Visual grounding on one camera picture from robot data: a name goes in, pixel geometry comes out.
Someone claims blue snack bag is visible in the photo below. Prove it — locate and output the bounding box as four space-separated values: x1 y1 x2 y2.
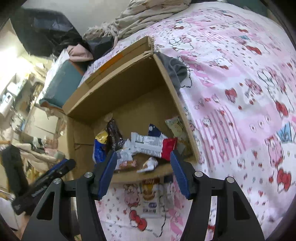
92 130 108 164

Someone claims twisted dough snack packet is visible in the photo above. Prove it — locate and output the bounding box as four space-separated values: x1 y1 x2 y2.
137 157 158 173

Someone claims red white snack bar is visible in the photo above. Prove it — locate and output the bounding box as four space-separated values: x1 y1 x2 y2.
131 132 178 161

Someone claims clear white snack packet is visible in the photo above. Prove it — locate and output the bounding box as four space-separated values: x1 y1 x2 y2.
115 139 138 171

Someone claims dark chocolate snack packet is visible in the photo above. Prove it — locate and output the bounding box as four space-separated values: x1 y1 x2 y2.
106 118 125 151

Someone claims milk drink sachet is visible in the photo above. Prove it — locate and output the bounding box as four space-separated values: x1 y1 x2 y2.
140 178 161 218

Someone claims yellow cartoon snack packet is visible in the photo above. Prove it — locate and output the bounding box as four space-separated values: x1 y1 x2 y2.
165 116 192 157

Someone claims cardboard box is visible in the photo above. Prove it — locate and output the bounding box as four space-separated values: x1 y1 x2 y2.
62 37 199 178

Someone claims pink cartoon print bedsheet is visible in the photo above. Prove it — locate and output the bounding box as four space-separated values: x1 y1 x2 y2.
83 1 295 240

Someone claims dark grey cloth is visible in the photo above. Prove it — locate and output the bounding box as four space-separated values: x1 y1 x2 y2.
155 52 188 91

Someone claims teal storage box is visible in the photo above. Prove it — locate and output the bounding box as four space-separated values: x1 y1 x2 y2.
39 49 87 108

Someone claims pink cloth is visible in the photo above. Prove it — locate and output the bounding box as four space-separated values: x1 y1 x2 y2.
66 44 94 62

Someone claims black plastic bag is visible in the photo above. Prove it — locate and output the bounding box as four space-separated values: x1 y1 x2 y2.
10 8 114 60

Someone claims beige floral blanket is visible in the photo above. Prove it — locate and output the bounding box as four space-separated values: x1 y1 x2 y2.
83 0 191 40

